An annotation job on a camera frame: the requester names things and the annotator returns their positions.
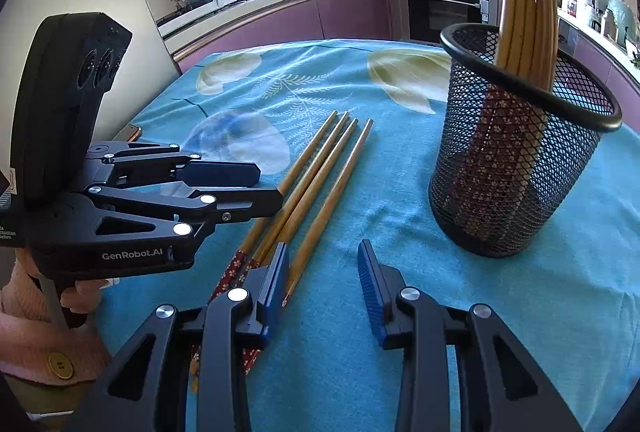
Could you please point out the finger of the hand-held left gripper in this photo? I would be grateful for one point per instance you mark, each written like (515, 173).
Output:
(235, 204)
(220, 173)

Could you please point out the blue floral tablecloth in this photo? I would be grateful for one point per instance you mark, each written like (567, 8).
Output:
(380, 151)

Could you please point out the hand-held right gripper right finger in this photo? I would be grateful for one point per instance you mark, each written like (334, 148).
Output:
(370, 292)

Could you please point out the person's left forearm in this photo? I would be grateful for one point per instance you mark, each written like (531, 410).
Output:
(30, 337)

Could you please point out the pale green air fryer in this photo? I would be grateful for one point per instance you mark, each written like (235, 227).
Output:
(620, 19)

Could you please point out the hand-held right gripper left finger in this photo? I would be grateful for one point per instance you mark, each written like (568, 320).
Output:
(277, 282)

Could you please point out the bundle of wooden chopsticks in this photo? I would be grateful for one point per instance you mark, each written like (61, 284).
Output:
(525, 11)

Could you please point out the brown smartphone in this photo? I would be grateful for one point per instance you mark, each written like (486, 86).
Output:
(134, 132)

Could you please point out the black mesh pen holder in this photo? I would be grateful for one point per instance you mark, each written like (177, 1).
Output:
(525, 171)

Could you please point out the person's left hand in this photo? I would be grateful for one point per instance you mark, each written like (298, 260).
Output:
(82, 297)

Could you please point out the black built-in oven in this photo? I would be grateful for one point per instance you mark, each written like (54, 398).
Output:
(445, 11)

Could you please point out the pink lower cabinets with sink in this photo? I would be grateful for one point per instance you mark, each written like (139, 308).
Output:
(300, 16)

